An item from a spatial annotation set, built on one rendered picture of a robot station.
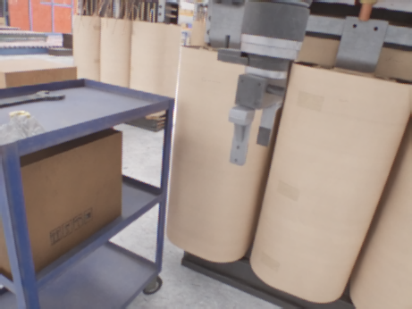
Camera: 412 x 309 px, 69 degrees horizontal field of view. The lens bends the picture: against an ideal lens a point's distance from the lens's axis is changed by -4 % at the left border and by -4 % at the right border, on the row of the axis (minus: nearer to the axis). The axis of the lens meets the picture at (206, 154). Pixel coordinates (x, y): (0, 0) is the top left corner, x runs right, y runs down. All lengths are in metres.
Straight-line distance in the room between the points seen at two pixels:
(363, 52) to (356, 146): 0.29
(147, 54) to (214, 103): 2.21
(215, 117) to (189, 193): 0.35
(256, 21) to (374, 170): 0.74
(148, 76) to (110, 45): 0.55
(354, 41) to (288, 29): 0.56
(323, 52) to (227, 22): 0.35
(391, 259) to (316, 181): 0.38
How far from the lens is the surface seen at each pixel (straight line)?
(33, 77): 1.46
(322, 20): 1.13
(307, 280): 1.34
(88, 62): 3.84
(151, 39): 3.28
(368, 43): 1.07
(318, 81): 1.05
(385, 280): 1.33
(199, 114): 1.18
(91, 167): 0.94
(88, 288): 1.43
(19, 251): 0.80
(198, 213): 1.33
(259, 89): 0.52
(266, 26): 0.52
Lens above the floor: 1.14
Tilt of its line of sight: 22 degrees down
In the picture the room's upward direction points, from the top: 7 degrees clockwise
